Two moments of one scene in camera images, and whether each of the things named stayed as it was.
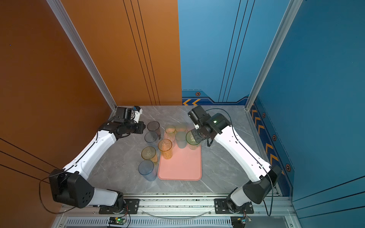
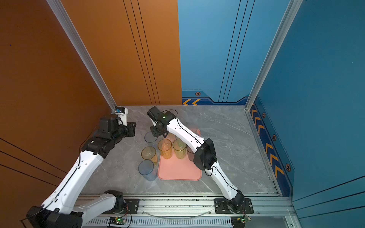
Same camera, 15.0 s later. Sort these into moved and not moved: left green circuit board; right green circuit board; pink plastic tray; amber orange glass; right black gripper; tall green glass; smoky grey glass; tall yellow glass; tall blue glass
Moved: smoky grey glass; right black gripper; tall green glass
Not moved: amber orange glass; pink plastic tray; tall blue glass; left green circuit board; tall yellow glass; right green circuit board
